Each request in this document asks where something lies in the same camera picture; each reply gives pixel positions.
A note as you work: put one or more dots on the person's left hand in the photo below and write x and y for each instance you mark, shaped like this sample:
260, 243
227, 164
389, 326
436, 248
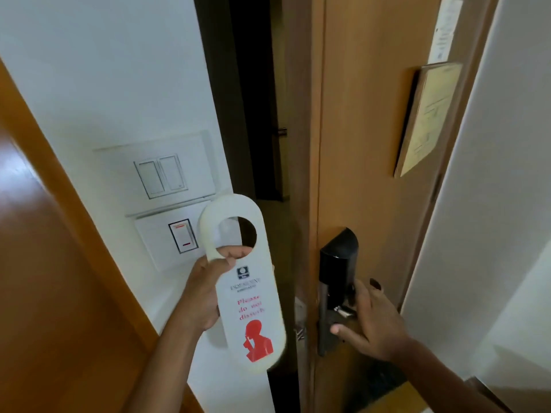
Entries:
196, 296

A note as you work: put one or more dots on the person's right hand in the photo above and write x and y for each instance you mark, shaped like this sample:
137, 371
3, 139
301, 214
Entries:
381, 326

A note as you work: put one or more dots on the person's right thumb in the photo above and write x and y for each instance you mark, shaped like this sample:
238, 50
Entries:
344, 332

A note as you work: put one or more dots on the person's left thumb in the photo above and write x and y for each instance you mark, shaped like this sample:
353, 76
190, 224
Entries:
228, 258

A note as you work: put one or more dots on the white door hanger sign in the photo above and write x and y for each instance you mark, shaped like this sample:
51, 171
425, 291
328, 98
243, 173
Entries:
254, 305

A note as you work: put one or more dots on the person's left forearm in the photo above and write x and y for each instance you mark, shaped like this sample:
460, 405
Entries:
165, 369

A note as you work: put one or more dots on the person's right forearm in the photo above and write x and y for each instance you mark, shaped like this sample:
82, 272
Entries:
443, 378

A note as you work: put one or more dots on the metal latch plate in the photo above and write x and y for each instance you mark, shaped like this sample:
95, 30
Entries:
300, 326

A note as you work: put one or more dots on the black door lock plate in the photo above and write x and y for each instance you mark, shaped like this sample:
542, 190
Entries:
338, 262

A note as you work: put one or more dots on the dark brown wooden panel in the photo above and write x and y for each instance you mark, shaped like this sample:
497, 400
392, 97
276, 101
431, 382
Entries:
51, 296

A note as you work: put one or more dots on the wooden room door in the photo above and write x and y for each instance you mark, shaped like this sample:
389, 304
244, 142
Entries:
366, 124

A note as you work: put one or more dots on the framed notice board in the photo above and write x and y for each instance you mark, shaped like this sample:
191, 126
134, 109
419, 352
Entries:
430, 120

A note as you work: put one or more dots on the white paper notice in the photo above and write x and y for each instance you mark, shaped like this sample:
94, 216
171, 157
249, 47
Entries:
445, 30

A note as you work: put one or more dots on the white single switch panel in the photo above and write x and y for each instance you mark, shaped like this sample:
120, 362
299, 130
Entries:
165, 240

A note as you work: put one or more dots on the white double light switch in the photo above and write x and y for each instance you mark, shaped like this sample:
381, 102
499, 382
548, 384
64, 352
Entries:
159, 176

